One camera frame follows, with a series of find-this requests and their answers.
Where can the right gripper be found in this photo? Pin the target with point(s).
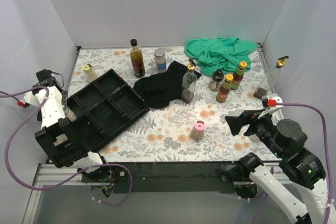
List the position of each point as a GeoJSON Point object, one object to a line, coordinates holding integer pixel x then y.
{"type": "Point", "coordinates": [250, 125]}

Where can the pink cap spice bottle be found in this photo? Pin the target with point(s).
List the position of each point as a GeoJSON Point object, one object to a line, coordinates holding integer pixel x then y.
{"type": "Point", "coordinates": [198, 130]}

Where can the blue label spice jar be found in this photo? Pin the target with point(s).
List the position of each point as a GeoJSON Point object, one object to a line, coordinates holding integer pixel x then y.
{"type": "Point", "coordinates": [160, 59]}

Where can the yellow cap spice bottle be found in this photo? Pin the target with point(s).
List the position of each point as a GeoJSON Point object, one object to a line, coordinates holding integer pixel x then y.
{"type": "Point", "coordinates": [90, 73]}

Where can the silver lid spice jar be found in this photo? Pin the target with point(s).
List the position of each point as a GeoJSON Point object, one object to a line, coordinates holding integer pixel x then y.
{"type": "Point", "coordinates": [69, 113]}

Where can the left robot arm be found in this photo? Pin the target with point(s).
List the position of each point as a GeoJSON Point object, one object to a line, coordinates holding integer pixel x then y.
{"type": "Point", "coordinates": [71, 132]}

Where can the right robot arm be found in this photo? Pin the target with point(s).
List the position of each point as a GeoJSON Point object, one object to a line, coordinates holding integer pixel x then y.
{"type": "Point", "coordinates": [304, 169]}

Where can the white spice jar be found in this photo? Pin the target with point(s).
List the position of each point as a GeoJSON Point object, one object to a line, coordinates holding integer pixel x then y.
{"type": "Point", "coordinates": [254, 138]}

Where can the front yellow cap sauce bottle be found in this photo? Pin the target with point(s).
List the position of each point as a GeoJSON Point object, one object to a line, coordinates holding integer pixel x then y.
{"type": "Point", "coordinates": [225, 88]}

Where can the yellow cap sauce bottle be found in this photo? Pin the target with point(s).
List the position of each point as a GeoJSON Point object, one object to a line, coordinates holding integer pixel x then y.
{"type": "Point", "coordinates": [225, 88]}
{"type": "Point", "coordinates": [238, 75]}

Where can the rear yellow cap sauce bottle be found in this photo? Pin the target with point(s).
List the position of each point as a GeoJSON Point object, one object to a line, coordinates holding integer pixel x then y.
{"type": "Point", "coordinates": [238, 75]}

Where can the black cap spice jar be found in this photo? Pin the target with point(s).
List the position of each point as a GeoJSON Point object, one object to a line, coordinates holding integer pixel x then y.
{"type": "Point", "coordinates": [216, 80]}

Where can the tall gold spout bottle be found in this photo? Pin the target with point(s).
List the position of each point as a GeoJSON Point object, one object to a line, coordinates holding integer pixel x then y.
{"type": "Point", "coordinates": [270, 78]}

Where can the gold spout glass bottle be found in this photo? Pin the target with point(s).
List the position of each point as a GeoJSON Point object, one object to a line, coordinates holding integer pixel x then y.
{"type": "Point", "coordinates": [189, 82]}

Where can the green cloth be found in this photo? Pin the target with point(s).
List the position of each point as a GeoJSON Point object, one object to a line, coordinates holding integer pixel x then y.
{"type": "Point", "coordinates": [221, 53]}

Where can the black cloth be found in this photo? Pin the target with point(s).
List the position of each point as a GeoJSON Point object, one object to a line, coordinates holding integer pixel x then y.
{"type": "Point", "coordinates": [158, 90]}

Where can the dark soy sauce bottle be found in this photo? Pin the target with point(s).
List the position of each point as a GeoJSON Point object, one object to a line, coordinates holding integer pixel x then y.
{"type": "Point", "coordinates": [137, 59]}

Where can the black compartment tray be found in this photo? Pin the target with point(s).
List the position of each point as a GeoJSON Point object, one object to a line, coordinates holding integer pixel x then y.
{"type": "Point", "coordinates": [104, 109]}

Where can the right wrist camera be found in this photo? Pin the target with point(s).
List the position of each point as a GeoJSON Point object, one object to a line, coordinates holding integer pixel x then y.
{"type": "Point", "coordinates": [271, 103]}

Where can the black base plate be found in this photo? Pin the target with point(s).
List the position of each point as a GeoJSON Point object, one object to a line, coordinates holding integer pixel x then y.
{"type": "Point", "coordinates": [161, 177]}

